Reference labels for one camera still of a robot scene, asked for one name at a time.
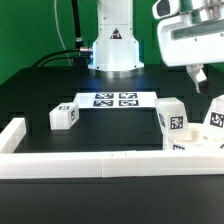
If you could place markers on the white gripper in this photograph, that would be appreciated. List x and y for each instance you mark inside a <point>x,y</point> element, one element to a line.
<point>191,32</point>

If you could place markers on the white marker tag plate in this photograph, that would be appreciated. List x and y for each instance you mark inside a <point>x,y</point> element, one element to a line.
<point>115,100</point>

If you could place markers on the white U-shaped fence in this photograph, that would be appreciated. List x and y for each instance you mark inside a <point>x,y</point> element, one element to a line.
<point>15,165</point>

